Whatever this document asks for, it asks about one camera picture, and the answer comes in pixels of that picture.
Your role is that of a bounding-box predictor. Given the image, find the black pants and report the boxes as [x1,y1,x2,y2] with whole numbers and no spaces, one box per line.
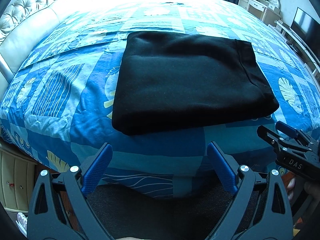
[112,31,279,135]

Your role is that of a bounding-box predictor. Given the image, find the cream bedside cabinet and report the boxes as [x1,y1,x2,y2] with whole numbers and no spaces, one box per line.
[1,144,37,213]

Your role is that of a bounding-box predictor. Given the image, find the white TV cabinet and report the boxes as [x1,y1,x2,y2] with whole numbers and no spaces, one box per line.
[268,21,319,83]

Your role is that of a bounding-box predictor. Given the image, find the black television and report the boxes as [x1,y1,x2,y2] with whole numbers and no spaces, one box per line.
[291,7,320,59]

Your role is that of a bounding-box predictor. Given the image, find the blue patterned bed sheet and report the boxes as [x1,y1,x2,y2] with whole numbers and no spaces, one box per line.
[1,0,319,198]

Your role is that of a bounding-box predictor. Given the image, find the cream dressing table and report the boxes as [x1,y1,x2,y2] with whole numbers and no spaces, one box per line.
[238,0,281,27]

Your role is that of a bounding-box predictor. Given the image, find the tufted cream headboard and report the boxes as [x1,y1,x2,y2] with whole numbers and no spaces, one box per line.
[1,0,94,94]

